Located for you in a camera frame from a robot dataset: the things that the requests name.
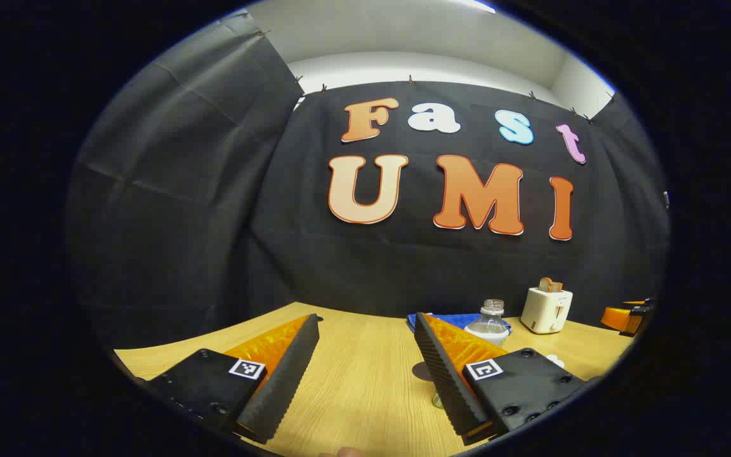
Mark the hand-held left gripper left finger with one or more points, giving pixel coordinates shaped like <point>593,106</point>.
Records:
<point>283,381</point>

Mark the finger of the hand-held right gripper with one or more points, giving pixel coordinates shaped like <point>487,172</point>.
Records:
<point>622,317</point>

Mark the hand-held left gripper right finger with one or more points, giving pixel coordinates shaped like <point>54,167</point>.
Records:
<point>445,381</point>

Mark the dark round coaster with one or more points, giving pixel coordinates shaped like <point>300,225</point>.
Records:
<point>422,372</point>

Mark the clear water bottle green label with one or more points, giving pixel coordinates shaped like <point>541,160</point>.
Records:
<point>488,325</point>

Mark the blue towel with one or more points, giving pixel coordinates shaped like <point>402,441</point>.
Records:
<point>460,320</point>

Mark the cream toaster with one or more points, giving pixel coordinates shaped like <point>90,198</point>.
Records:
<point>546,311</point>

